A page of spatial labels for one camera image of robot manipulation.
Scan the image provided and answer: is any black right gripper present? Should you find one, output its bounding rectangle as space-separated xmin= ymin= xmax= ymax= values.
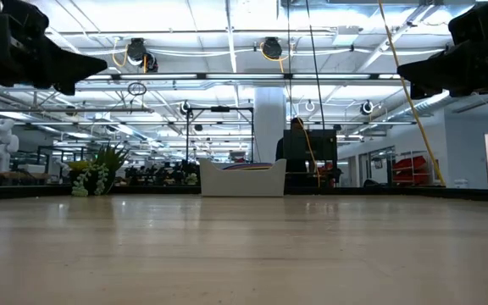
xmin=396 ymin=0 xmax=488 ymax=101

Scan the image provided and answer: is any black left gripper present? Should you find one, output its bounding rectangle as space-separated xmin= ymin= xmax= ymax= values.
xmin=0 ymin=0 xmax=108 ymax=97

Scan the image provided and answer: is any grey plastic basket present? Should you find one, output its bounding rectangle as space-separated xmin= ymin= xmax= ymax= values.
xmin=198 ymin=158 xmax=288 ymax=198

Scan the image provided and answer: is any red storage bins shelf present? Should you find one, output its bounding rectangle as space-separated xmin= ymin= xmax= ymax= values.
xmin=391 ymin=154 xmax=430 ymax=186

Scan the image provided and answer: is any white robot figure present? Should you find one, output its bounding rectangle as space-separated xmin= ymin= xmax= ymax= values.
xmin=0 ymin=118 xmax=19 ymax=173

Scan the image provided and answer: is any potted succulent plant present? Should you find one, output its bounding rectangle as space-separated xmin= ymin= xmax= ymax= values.
xmin=66 ymin=142 xmax=130 ymax=198

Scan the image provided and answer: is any black monitor screen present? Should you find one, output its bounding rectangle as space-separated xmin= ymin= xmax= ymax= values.
xmin=283 ymin=129 xmax=338 ymax=162

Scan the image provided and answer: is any person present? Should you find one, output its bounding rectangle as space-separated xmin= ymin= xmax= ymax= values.
xmin=274 ymin=117 xmax=309 ymax=174

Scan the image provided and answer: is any long ceiling light bar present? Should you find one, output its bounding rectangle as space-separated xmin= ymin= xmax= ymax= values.
xmin=74 ymin=72 xmax=406 ymax=81

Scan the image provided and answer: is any yellow hanging cable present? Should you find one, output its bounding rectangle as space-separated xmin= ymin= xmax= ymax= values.
xmin=377 ymin=0 xmax=446 ymax=186

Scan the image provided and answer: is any black hanging cable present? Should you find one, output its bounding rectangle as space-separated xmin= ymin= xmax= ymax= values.
xmin=305 ymin=0 xmax=325 ymax=130

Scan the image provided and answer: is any black background gantry frame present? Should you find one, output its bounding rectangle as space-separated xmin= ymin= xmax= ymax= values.
xmin=186 ymin=105 xmax=256 ymax=164

